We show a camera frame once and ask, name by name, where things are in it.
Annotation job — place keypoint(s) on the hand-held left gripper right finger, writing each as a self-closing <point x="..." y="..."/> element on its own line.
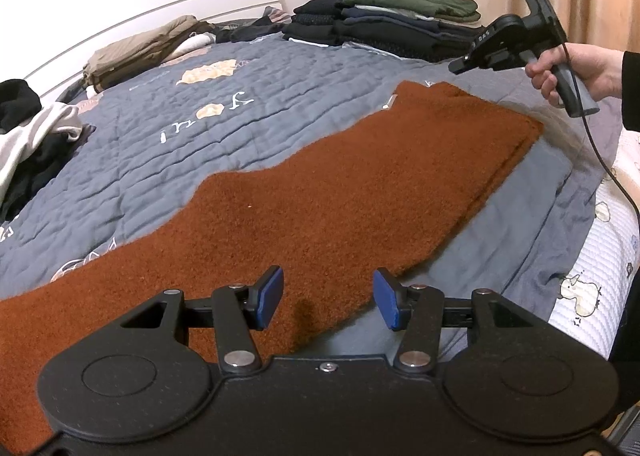
<point x="387" y="300"/>

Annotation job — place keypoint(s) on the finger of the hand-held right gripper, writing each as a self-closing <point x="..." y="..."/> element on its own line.
<point x="467" y="64"/>

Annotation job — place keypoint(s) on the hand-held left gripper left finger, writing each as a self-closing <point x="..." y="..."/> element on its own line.
<point x="270" y="295"/>

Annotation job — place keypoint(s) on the person's right forearm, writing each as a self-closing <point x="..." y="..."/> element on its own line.
<point x="632" y="91"/>

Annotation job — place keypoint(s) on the stack of folded dark clothes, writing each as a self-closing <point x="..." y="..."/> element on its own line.
<point x="390" y="26"/>

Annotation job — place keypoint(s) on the person's right hand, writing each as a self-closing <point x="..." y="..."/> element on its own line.
<point x="595" y="69"/>

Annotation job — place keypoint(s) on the grey printed quilt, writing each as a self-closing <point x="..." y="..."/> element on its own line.
<point x="300" y="86"/>

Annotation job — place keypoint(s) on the striped pillow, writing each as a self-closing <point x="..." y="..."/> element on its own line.
<point x="277" y="15"/>

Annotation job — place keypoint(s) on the white cartoon print bedsheet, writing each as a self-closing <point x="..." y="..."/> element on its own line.
<point x="600" y="256"/>

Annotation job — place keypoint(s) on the dark cloth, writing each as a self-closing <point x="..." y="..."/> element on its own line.
<point x="250" y="30"/>

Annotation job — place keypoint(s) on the white cloth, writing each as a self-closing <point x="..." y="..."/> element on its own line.
<point x="195" y="45"/>

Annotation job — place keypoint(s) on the dark crumpled garment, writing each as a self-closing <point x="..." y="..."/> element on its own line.
<point x="35" y="171"/>

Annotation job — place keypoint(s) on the khaki folded garment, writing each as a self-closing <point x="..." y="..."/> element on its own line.
<point x="135" y="54"/>

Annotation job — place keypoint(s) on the black garment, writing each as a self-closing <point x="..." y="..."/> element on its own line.
<point x="17" y="104"/>

